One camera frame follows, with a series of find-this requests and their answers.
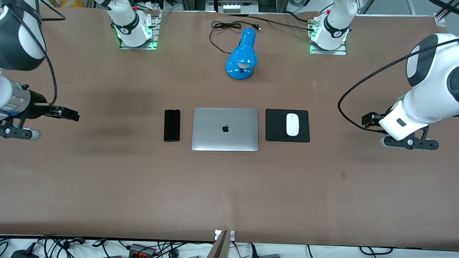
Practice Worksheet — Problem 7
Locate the white computer mouse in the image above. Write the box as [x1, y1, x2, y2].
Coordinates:
[286, 113, 299, 137]

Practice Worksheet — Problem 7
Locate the black smartphone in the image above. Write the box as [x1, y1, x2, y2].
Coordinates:
[164, 109, 181, 142]

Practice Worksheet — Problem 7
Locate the black mouse pad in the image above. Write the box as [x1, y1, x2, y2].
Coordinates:
[265, 109, 310, 143]

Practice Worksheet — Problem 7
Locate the yellow object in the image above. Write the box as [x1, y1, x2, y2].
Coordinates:
[50, 0, 94, 8]

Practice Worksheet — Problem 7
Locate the blue desk lamp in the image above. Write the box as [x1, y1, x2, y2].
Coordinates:
[226, 28, 258, 81]

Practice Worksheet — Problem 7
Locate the silver laptop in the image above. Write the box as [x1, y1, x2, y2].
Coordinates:
[191, 107, 259, 152]

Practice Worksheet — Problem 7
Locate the grey connector block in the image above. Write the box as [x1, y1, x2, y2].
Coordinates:
[128, 243, 157, 257]

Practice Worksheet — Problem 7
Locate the black power adapter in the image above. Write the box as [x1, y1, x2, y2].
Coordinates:
[10, 248, 40, 258]

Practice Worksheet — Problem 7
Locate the silver power strip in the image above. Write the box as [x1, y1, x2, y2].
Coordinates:
[217, 0, 259, 14]

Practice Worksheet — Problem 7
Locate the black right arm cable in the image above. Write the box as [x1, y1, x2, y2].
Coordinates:
[6, 0, 66, 106]

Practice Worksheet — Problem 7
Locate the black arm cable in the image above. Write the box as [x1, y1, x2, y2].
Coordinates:
[337, 36, 459, 134]
[6, 0, 66, 106]

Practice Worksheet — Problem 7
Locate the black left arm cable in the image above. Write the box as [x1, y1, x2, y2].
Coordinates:
[337, 36, 459, 134]

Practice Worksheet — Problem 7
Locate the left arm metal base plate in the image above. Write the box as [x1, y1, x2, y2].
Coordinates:
[309, 16, 347, 55]

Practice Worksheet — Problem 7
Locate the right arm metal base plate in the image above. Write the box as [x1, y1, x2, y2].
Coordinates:
[119, 11, 161, 50]

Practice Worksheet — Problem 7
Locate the thick black base cable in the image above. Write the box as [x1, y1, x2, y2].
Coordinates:
[229, 14, 317, 33]

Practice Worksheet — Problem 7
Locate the black lamp power cord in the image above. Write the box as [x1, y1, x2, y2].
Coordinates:
[209, 21, 261, 55]

